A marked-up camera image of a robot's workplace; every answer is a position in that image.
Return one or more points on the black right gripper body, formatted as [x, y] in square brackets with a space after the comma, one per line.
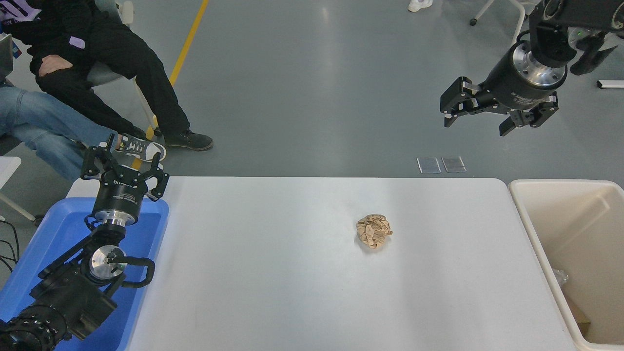
[509, 87]

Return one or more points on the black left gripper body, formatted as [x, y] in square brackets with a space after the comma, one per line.
[121, 195]

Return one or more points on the tan paper ball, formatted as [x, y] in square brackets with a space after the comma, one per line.
[373, 231]

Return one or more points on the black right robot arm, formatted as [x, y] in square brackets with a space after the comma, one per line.
[551, 44]

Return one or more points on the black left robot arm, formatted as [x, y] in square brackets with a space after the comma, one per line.
[73, 292]

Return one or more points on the person's right hand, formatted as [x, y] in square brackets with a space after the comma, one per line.
[53, 66]

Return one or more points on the seated person in jeans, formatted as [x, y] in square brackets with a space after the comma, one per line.
[39, 122]

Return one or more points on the metal floor socket plate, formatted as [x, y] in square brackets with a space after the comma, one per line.
[454, 164]
[429, 165]

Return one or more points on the blue plastic tray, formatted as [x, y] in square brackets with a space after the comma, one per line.
[58, 229]

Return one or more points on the white chair with casters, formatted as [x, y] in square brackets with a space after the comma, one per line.
[473, 22]

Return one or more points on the white bar on floor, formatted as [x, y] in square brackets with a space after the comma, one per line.
[612, 84]

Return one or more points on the grey seat white-legged chair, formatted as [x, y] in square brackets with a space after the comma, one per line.
[100, 75]

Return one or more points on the standing person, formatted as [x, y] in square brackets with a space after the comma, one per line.
[419, 5]

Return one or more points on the seated person in black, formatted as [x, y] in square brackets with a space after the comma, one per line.
[122, 53]

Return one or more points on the large pale bin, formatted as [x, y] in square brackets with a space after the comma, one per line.
[585, 229]

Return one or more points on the clear plastic wrap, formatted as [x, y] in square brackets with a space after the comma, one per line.
[560, 278]

